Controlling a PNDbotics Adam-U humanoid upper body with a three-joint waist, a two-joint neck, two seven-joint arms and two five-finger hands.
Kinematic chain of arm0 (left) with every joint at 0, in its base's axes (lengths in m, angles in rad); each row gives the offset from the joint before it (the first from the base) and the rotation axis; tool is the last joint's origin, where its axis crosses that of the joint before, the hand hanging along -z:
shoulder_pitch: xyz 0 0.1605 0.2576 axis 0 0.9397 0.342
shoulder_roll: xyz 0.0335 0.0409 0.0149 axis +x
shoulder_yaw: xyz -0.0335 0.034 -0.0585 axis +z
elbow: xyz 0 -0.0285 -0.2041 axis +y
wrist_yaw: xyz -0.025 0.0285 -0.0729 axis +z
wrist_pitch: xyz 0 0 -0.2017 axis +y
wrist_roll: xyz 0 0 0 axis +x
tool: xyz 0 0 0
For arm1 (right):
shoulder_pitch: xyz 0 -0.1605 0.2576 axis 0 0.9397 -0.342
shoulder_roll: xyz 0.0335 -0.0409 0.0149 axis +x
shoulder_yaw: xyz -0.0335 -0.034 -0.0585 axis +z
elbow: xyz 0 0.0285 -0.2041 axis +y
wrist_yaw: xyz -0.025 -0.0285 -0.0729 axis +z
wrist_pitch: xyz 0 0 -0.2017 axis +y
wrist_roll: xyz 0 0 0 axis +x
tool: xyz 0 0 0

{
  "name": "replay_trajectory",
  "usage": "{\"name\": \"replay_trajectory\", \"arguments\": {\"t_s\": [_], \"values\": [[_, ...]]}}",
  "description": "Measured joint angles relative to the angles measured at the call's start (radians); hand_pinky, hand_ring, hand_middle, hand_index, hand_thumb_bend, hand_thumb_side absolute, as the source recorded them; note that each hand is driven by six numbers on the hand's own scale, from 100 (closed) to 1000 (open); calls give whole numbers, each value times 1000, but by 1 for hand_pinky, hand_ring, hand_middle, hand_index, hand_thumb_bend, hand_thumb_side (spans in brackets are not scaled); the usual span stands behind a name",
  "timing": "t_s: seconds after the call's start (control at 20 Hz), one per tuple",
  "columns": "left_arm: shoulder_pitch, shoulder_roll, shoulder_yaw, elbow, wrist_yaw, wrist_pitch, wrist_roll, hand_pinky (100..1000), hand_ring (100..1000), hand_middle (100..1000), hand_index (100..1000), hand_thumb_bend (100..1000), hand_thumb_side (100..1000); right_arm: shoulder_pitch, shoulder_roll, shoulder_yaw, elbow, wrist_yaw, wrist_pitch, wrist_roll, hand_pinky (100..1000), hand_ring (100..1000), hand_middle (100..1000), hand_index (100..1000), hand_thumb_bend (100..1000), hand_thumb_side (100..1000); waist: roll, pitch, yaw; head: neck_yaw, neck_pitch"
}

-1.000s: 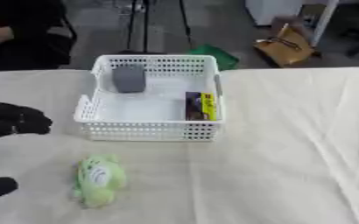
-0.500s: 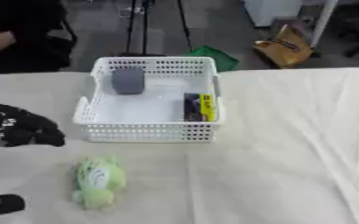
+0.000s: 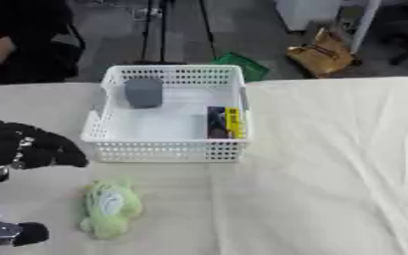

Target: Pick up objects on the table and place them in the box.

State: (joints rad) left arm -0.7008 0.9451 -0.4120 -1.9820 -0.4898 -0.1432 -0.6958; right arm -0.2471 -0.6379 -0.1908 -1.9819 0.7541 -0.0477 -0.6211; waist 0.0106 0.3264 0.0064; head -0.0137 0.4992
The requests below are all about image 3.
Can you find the green soft toy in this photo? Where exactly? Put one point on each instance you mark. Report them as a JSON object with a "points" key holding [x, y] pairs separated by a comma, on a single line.
{"points": [[110, 209]]}

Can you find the white perforated plastic basket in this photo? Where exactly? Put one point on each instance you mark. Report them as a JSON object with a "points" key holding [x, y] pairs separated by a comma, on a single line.
{"points": [[155, 127]]}

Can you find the black tripod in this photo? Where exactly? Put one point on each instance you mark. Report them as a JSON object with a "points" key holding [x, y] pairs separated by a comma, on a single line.
{"points": [[162, 33]]}

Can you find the green bag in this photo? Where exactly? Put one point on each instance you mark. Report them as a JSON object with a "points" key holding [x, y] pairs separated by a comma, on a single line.
{"points": [[245, 65]]}

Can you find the white cabinet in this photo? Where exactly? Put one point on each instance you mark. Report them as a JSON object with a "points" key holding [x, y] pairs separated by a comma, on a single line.
{"points": [[306, 13]]}

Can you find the black and yellow box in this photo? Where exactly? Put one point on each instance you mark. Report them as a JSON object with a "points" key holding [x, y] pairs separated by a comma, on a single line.
{"points": [[225, 123]]}

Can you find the brown bag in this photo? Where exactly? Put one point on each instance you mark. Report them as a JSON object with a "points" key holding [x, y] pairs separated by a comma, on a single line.
{"points": [[322, 56]]}

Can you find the grey block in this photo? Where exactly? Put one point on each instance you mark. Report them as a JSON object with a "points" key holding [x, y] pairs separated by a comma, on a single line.
{"points": [[143, 93]]}

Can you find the person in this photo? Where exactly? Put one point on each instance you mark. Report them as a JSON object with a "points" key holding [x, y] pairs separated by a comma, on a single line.
{"points": [[33, 63]]}

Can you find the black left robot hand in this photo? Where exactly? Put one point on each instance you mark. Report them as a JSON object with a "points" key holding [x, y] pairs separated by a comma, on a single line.
{"points": [[33, 146]]}

